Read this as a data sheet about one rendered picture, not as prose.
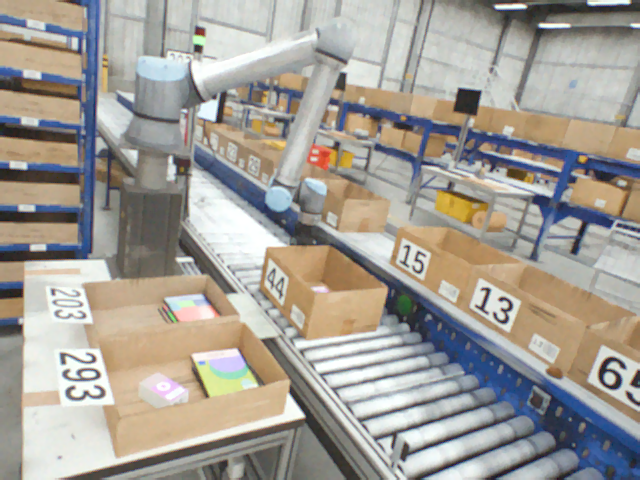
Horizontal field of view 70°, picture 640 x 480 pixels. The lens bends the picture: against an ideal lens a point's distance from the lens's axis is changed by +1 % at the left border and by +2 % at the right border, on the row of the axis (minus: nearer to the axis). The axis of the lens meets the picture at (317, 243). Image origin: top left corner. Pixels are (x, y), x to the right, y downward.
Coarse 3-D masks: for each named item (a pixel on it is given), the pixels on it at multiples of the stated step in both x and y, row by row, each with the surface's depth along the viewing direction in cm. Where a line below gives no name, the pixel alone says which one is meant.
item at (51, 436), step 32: (32, 288) 144; (32, 320) 128; (32, 352) 115; (32, 384) 105; (32, 416) 96; (64, 416) 98; (96, 416) 99; (288, 416) 111; (32, 448) 89; (64, 448) 90; (96, 448) 92; (160, 448) 95; (192, 448) 97
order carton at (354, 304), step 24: (264, 264) 171; (288, 264) 178; (312, 264) 184; (336, 264) 181; (264, 288) 171; (288, 288) 154; (336, 288) 181; (360, 288) 168; (384, 288) 154; (288, 312) 155; (312, 312) 142; (336, 312) 146; (360, 312) 152; (312, 336) 145; (336, 336) 151
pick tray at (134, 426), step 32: (128, 352) 114; (160, 352) 119; (192, 352) 124; (256, 352) 123; (128, 384) 109; (192, 384) 113; (288, 384) 108; (128, 416) 88; (160, 416) 92; (192, 416) 96; (224, 416) 101; (256, 416) 106; (128, 448) 91
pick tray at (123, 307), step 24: (96, 288) 136; (120, 288) 139; (144, 288) 144; (168, 288) 148; (192, 288) 152; (216, 288) 147; (96, 312) 136; (120, 312) 139; (144, 312) 141; (96, 336) 112
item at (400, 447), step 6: (396, 432) 100; (396, 438) 100; (402, 438) 99; (390, 444) 102; (396, 444) 100; (402, 444) 98; (408, 444) 97; (396, 450) 100; (402, 450) 99; (408, 450) 97; (396, 456) 100; (402, 456) 99; (390, 462) 102; (396, 462) 100; (390, 468) 102
